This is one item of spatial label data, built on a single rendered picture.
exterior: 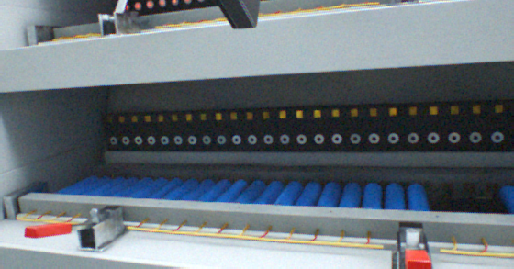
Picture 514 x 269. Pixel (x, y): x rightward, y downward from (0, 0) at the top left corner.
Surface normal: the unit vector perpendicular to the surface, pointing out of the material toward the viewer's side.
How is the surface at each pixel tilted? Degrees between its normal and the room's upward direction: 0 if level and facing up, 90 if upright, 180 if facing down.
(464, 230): 110
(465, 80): 90
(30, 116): 90
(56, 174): 90
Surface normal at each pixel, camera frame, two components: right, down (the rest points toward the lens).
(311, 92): -0.31, -0.16
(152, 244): -0.08, -0.98
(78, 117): 0.95, -0.02
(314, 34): -0.30, 0.19
